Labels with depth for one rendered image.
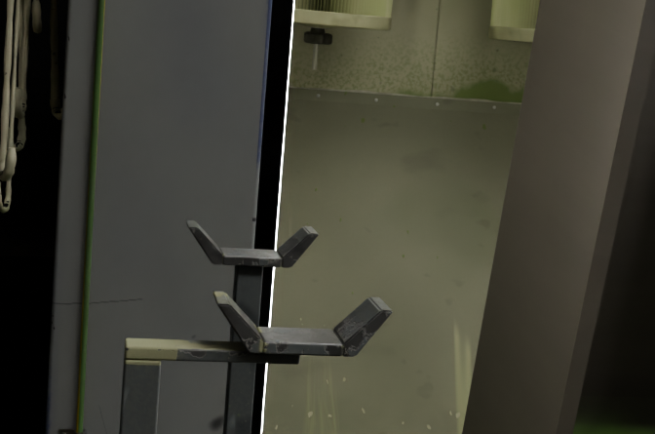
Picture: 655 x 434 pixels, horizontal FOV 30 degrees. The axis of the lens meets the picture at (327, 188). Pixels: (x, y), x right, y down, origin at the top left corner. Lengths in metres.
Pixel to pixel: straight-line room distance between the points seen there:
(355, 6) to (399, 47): 0.42
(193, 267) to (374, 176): 1.86
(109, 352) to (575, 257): 0.78
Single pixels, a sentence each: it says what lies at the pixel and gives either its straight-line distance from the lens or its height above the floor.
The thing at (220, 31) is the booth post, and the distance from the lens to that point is 1.11.
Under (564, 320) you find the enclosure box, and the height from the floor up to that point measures 0.87.
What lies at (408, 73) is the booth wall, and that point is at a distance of 3.07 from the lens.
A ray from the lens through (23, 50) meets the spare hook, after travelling 1.19.
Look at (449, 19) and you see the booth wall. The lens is 3.10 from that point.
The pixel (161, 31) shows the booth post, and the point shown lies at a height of 1.23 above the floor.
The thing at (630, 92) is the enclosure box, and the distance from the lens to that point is 1.61.
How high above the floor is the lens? 1.24
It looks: 7 degrees down
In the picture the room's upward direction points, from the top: 5 degrees clockwise
